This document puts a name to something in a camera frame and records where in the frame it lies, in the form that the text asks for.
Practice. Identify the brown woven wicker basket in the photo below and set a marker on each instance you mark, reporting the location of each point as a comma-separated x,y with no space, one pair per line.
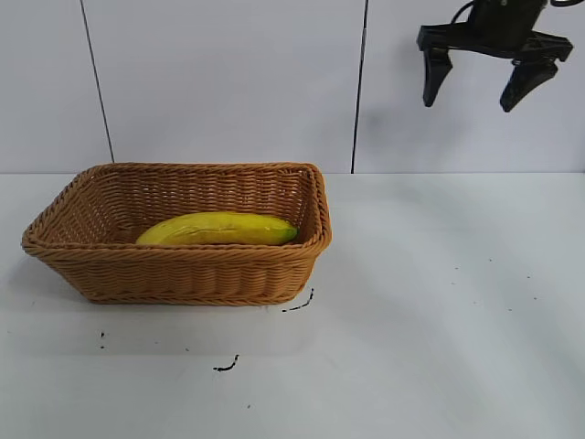
183,274

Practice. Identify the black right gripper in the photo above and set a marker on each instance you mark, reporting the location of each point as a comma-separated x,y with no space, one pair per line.
498,32

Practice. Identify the yellow banana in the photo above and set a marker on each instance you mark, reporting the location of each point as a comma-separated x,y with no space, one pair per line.
215,228

